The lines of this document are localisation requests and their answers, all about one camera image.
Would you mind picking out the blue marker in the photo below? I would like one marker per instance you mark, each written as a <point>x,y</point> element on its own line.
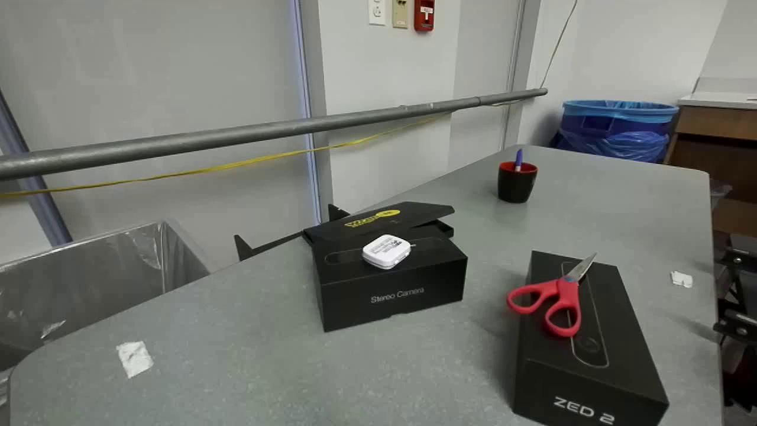
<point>518,156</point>

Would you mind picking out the small white device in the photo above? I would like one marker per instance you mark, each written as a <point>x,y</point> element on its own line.
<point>386,251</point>

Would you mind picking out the flat black box yellow sticker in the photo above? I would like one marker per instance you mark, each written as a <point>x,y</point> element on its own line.
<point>418,213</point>

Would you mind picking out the black box with white device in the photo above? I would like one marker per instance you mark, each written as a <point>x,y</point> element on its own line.
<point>394,296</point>

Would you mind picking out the black mug red inside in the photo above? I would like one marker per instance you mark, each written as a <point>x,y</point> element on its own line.
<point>516,187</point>

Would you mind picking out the red fire alarm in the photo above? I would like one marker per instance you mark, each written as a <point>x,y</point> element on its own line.
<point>424,16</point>

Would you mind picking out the blue trash bin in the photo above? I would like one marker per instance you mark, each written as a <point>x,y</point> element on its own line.
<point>615,131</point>

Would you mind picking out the black box under scissors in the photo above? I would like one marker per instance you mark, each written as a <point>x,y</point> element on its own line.
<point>623,356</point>

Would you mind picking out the grey bin clear liner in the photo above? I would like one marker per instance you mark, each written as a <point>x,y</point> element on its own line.
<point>85,284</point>

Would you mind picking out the small white tape piece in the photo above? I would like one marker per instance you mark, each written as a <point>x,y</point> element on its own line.
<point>683,281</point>

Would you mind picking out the wooden desk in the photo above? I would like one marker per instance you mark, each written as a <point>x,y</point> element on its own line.
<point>713,149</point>

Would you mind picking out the grey metal pipe rail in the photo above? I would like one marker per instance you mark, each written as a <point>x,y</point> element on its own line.
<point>238,135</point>

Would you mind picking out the beige wall plate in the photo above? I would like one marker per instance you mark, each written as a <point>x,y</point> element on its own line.
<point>400,12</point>

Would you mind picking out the white light switch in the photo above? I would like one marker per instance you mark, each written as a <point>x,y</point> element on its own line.
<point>376,10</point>

